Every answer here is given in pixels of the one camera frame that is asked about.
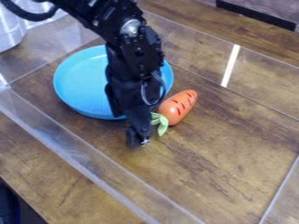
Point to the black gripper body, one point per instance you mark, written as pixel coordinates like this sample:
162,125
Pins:
132,97

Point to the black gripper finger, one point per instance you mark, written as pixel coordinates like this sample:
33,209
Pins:
138,137

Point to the orange toy carrot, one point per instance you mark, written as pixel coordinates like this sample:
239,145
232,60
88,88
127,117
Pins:
172,110

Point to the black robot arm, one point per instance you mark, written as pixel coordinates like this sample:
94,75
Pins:
132,43

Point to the blue round tray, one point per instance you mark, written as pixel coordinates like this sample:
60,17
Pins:
79,83

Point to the clear acrylic enclosure wall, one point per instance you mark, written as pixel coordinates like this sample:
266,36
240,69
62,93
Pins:
220,169

